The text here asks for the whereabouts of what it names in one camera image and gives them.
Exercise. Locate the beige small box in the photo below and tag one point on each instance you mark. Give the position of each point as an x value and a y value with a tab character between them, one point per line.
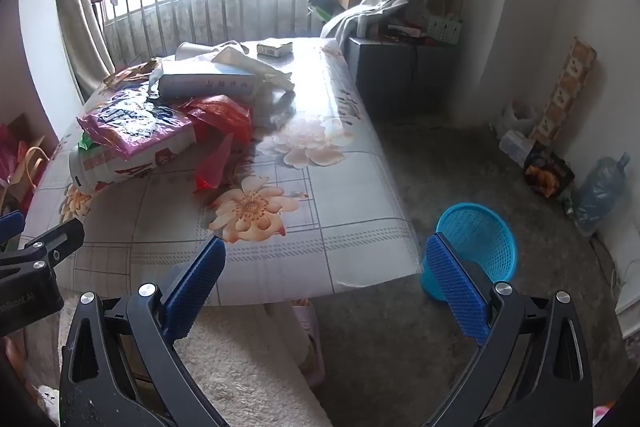
275	48

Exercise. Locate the red plastic bag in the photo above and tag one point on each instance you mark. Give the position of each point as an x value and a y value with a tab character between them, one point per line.
220	112

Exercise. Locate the beige left curtain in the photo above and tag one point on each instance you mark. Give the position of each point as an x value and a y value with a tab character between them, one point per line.
75	7

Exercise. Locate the dark grey cabinet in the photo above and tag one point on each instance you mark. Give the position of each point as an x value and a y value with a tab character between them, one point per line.
390	77

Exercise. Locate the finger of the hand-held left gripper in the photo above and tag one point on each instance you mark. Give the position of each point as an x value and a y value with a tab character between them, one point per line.
60	237
10	225

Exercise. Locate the floral tablecloth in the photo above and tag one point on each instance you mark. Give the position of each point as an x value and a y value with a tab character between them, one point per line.
325	217

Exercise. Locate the large clear water bottle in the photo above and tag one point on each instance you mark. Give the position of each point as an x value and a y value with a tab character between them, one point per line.
600	192

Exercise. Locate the dark red clutter pile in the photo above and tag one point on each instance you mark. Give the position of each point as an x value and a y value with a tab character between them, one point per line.
402	32

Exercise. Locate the red shopping bag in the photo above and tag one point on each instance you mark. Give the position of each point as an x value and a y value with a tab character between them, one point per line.
12	162

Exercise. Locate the blue mesh basket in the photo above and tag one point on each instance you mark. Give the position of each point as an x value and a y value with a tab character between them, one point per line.
485	237

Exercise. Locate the dark snack bag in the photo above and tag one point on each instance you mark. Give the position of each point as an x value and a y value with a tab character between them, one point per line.
547	172

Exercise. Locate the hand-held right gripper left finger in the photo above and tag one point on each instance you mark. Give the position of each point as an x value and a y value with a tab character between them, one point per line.
200	287

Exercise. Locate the white red printed bag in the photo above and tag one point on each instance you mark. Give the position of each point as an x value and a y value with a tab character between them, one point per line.
105	172

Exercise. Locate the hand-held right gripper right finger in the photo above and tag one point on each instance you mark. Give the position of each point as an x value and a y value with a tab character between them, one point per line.
460	292

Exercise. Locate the white crumpled plastic bag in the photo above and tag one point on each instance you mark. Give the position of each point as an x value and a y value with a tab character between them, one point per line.
517	122

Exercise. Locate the pink snack bag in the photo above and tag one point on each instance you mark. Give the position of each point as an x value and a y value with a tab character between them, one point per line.
135	122

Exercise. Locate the tall patterned box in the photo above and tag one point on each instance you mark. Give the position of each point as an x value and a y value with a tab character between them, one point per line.
565	92

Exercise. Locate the white blue carton box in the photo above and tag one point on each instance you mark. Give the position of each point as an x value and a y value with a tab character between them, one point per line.
210	82

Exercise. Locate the orange snack packet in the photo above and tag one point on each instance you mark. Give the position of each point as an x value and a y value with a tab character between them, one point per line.
132	74

